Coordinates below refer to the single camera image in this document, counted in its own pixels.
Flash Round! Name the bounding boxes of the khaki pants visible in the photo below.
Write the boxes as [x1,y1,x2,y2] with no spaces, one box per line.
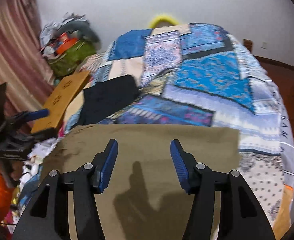
[42,124,240,239]

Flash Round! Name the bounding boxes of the wooden lap table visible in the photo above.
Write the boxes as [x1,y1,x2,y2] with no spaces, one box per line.
[31,71,91,133]

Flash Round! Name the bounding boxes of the pink striped curtain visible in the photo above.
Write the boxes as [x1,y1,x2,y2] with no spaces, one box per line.
[0,0,54,115]

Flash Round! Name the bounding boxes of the green storage bag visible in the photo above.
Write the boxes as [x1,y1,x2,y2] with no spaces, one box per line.
[47,40,96,77]

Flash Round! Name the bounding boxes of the black folded garment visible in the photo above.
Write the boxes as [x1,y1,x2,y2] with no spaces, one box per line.
[76,75,140,126]

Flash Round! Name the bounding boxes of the orange box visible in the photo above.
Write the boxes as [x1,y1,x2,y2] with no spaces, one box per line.
[55,38,79,54]

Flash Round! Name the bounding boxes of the pile of grey clothes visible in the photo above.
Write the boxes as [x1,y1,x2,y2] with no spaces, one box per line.
[39,13,89,47]

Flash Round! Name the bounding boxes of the blue patchwork bed quilt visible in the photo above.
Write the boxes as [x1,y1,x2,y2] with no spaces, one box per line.
[62,23,294,240]

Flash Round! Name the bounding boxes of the wooden bed post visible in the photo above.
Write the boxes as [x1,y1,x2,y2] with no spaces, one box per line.
[243,39,253,52]

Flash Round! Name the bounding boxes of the wall power socket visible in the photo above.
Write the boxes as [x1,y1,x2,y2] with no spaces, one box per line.
[261,42,267,49]

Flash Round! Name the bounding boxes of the yellow curved bed rail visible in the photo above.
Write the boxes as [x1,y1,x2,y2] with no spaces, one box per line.
[148,14,180,29]

